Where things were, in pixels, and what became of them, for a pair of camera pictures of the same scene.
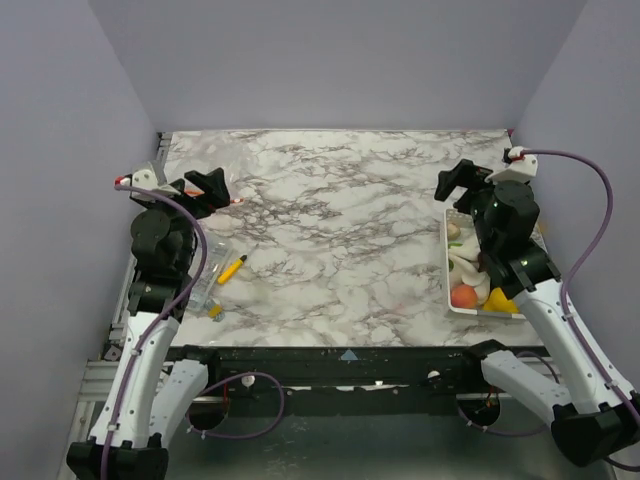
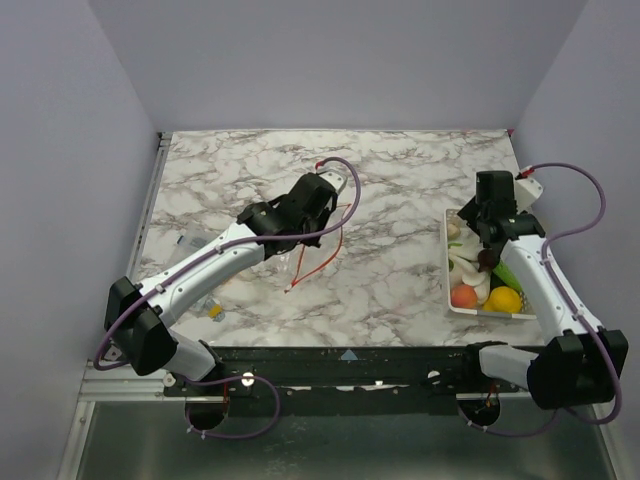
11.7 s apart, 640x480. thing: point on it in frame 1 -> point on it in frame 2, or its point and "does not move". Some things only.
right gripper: (470, 189) -> (486, 232)
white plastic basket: (454, 216) does not move
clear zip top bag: (243, 157) -> (308, 260)
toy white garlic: (465, 262) does not move
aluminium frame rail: (97, 376) does not move
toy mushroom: (453, 231) does not move
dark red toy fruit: (484, 262) does not move
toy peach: (464, 296) does not move
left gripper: (212, 183) -> (326, 215)
